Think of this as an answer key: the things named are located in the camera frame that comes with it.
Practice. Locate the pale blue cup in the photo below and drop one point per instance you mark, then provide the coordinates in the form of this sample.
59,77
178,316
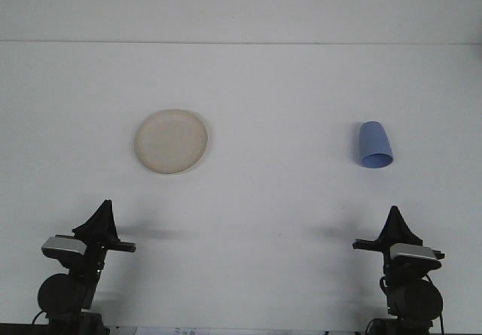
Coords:
373,143

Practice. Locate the pale round plate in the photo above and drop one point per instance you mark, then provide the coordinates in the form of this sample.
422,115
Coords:
169,141

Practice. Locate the printed white paper sheet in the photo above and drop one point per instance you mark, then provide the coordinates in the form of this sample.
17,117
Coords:
169,331

